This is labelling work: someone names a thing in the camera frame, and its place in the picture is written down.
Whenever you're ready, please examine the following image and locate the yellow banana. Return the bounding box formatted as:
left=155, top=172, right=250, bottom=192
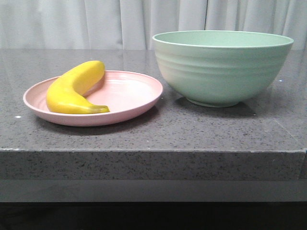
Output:
left=46, top=60, right=110, bottom=114

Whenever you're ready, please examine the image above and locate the pink plate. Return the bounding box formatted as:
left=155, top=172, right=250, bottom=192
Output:
left=23, top=70, right=163, bottom=127

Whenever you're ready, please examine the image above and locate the green bowl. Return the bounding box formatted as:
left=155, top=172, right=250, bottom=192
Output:
left=153, top=30, right=294, bottom=107

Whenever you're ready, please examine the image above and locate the grey-white curtain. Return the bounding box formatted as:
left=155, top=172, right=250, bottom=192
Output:
left=0, top=0, right=307, bottom=50

